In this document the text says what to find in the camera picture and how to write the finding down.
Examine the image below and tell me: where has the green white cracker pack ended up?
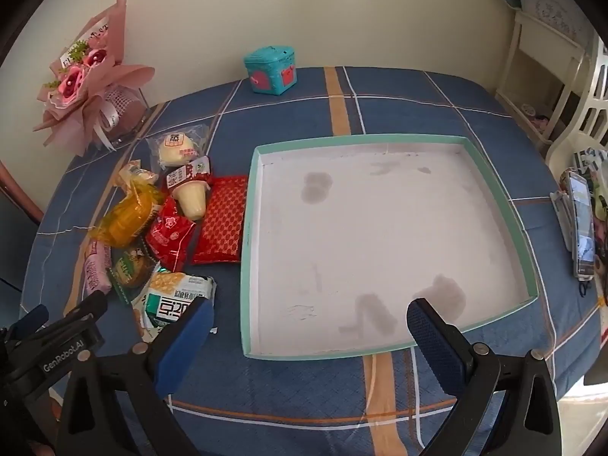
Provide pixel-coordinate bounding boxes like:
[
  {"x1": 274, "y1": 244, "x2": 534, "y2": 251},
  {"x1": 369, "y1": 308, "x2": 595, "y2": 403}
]
[{"x1": 132, "y1": 264, "x2": 217, "y2": 343}]

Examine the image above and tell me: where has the red patterned flat packet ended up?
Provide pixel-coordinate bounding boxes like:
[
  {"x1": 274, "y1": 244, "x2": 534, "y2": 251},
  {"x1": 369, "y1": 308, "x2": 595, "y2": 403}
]
[{"x1": 192, "y1": 175, "x2": 249, "y2": 264}]

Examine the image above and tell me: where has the green white cookie pack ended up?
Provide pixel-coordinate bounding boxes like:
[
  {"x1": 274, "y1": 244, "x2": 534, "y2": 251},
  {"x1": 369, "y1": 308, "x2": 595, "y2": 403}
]
[{"x1": 106, "y1": 244, "x2": 155, "y2": 304}]

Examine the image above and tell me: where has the teal shallow cardboard tray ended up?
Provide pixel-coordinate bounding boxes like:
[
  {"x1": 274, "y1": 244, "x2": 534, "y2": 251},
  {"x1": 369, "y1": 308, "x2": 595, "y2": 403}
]
[{"x1": 240, "y1": 134, "x2": 539, "y2": 361}]

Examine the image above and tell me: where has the pink snack packet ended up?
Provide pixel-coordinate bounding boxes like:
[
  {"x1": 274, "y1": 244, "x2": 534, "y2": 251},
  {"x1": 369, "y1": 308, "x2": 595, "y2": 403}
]
[{"x1": 84, "y1": 240, "x2": 112, "y2": 295}]

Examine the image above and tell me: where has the red flower snack bag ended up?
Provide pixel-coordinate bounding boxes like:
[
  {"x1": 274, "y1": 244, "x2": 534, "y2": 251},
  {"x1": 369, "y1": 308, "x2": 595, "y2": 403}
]
[{"x1": 144, "y1": 196, "x2": 196, "y2": 273}]

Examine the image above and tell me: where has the yellow soft bread bag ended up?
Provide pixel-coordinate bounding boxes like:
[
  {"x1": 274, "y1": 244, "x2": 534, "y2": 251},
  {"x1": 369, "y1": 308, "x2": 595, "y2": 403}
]
[{"x1": 90, "y1": 181, "x2": 166, "y2": 248}]

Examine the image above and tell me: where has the pink flower bouquet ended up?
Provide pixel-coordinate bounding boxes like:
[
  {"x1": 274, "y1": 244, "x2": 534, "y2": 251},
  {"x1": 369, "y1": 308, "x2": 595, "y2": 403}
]
[{"x1": 34, "y1": 0, "x2": 155, "y2": 157}]

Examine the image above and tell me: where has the cream pudding cup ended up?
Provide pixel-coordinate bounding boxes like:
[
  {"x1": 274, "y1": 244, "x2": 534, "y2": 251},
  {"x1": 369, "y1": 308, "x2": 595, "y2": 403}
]
[{"x1": 172, "y1": 180, "x2": 209, "y2": 221}]

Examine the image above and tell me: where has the round bun clear wrapper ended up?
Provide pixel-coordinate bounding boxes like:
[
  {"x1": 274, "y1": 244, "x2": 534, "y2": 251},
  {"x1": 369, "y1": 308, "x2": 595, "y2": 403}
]
[{"x1": 146, "y1": 123, "x2": 210, "y2": 172}]

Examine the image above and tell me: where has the teal toy chest box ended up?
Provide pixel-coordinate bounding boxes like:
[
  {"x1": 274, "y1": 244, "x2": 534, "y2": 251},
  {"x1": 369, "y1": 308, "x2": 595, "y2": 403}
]
[{"x1": 243, "y1": 45, "x2": 298, "y2": 96}]

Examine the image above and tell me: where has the smartphone on stand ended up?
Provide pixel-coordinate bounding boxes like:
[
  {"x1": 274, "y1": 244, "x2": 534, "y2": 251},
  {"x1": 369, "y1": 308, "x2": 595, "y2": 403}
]
[{"x1": 549, "y1": 169, "x2": 595, "y2": 298}]

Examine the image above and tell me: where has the red white milk snack pack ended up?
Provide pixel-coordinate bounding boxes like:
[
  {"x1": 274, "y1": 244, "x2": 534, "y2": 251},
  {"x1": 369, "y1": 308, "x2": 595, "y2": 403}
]
[{"x1": 165, "y1": 155, "x2": 211, "y2": 193}]

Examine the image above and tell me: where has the white side shelf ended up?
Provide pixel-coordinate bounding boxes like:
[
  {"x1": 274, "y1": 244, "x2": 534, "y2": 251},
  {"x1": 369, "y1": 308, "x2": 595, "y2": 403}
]
[{"x1": 496, "y1": 10, "x2": 589, "y2": 151}]

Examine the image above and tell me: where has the beige barcode snack pack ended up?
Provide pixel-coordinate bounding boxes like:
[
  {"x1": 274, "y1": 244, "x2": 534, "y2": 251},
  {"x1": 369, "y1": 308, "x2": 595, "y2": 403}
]
[{"x1": 113, "y1": 160, "x2": 158, "y2": 193}]

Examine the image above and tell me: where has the white plastic chair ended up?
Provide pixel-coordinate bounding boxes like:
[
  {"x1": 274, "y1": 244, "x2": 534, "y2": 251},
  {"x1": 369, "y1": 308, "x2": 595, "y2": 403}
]
[{"x1": 545, "y1": 35, "x2": 607, "y2": 179}]

